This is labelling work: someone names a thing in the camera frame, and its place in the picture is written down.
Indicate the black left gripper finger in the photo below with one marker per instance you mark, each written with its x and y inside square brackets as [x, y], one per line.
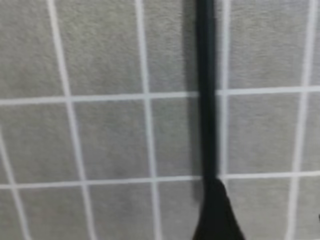
[217, 220]

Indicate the black pen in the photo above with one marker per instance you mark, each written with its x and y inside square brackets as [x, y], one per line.
[206, 78]

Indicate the grey checked tablecloth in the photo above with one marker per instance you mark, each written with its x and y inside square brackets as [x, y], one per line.
[99, 118]

